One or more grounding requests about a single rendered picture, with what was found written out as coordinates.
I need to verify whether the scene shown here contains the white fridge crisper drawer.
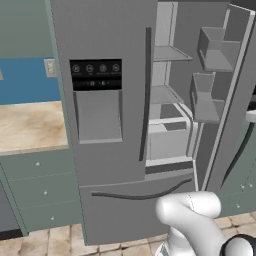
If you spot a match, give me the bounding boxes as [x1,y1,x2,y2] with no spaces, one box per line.
[145,115,195,162]

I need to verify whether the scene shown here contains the glass fridge shelf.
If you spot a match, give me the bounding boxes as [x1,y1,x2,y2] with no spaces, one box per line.
[152,45,194,63]
[149,83,185,105]

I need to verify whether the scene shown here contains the grey fridge door bin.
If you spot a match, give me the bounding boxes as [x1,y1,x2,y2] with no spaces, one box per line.
[189,72,226,125]
[196,26,242,73]

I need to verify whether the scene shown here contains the grey fridge door with dispenser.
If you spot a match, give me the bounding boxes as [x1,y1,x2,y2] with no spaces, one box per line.
[49,0,160,188]

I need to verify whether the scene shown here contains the grey fridge door with bins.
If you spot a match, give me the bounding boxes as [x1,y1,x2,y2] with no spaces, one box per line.
[189,3,256,195]

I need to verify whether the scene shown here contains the grey fridge body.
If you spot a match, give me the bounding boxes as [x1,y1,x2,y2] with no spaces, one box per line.
[145,0,234,176]

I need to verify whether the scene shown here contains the grey freezer drawer front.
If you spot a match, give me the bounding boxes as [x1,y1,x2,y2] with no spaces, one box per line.
[78,167,202,247]

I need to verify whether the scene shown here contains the green cabinet drawer front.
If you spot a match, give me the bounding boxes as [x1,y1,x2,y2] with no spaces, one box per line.
[7,171,81,211]
[0,148,76,183]
[15,199,84,233]

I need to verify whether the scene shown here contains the green base cabinet run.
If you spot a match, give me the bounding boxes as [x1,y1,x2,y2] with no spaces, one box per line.
[215,119,256,218]

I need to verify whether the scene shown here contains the dark grey dishwasher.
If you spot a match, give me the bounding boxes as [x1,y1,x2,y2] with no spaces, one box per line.
[0,179,25,242]

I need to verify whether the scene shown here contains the dark long fridge door handle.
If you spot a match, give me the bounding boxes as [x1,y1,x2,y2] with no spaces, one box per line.
[138,26,153,163]

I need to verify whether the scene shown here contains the dark freezer drawer handle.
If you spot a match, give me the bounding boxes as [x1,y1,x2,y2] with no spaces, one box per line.
[90,177,194,201]

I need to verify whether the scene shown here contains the beige wall outlet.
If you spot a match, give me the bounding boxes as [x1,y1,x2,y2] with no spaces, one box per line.
[43,58,59,79]

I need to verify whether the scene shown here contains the dark curved fridge door handle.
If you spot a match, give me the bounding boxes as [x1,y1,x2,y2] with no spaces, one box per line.
[219,122,256,190]

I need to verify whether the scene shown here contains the green wall cupboard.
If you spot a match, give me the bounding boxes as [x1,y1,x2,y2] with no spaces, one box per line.
[0,0,56,60]

